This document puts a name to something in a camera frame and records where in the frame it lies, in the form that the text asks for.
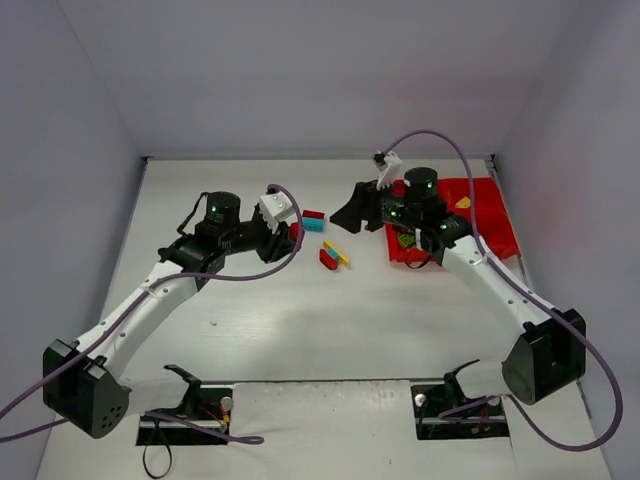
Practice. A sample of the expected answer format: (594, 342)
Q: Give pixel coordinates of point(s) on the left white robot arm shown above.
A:
(85, 381)

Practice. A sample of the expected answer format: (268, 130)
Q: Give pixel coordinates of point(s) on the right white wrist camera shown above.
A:
(388, 164)

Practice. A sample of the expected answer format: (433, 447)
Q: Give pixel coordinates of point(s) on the blue long lego brick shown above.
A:
(313, 224)

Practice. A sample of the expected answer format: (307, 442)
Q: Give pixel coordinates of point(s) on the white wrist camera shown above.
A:
(275, 208)
(388, 164)

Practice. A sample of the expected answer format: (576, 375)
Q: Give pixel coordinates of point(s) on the green long lego brick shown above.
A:
(406, 240)

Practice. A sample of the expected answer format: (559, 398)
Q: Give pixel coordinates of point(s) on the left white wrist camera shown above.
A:
(275, 208)

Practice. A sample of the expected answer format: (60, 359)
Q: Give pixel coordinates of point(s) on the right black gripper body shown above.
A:
(373, 210)

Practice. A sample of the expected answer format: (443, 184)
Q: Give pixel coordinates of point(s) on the red four-stud lego brick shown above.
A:
(296, 232)

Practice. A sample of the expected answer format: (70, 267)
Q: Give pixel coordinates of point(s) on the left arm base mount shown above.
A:
(206, 405)

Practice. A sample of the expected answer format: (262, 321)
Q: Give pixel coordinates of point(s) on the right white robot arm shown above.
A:
(546, 354)

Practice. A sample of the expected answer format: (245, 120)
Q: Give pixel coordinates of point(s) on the yellow long lego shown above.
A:
(344, 259)

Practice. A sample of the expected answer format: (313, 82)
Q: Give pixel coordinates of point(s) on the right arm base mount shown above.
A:
(442, 411)

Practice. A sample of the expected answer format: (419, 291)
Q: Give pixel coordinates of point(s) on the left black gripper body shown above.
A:
(273, 245)

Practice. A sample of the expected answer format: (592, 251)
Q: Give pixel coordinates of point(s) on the yellow curved lego brick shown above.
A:
(463, 203)

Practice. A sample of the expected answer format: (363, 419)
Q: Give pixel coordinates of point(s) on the red curved lego brick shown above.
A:
(327, 261)

